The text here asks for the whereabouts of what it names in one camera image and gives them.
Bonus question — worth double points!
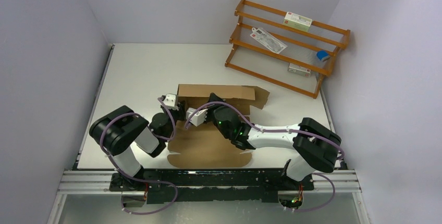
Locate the brown cardboard box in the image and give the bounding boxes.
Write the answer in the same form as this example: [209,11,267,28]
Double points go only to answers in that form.
[167,84,270,169]

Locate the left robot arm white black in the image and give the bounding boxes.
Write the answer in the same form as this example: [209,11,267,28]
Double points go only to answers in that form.
[89,101,186,191]

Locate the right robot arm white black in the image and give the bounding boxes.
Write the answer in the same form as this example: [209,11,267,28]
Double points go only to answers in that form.
[207,93,344,190]

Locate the small white box lower shelf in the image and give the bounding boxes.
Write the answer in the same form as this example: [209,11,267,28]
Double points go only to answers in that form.
[288,63,311,77]

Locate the green white small box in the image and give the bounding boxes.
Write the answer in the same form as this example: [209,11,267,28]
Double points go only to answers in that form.
[283,11,313,32]

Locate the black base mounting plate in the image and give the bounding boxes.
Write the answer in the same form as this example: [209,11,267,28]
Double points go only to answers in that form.
[108,168,314,204]

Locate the clear plastic packaged item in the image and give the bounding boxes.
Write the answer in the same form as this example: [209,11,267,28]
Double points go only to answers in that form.
[250,27,288,54]

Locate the orange wooden shelf rack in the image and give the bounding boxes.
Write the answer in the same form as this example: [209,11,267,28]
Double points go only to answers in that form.
[225,0,351,98]

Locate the blue white eraser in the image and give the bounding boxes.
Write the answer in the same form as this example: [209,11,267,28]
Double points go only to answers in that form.
[316,50,331,62]

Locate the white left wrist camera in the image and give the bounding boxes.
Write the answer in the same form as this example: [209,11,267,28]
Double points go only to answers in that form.
[162,93,178,110]

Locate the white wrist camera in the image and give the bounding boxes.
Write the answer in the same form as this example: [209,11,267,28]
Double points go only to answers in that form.
[185,107,207,127]
[162,93,178,110]

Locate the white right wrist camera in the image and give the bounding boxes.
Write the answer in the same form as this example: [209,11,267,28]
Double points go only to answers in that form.
[185,107,207,127]

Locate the aluminium frame rails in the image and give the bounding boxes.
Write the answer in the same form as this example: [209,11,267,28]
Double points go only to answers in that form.
[48,170,372,223]

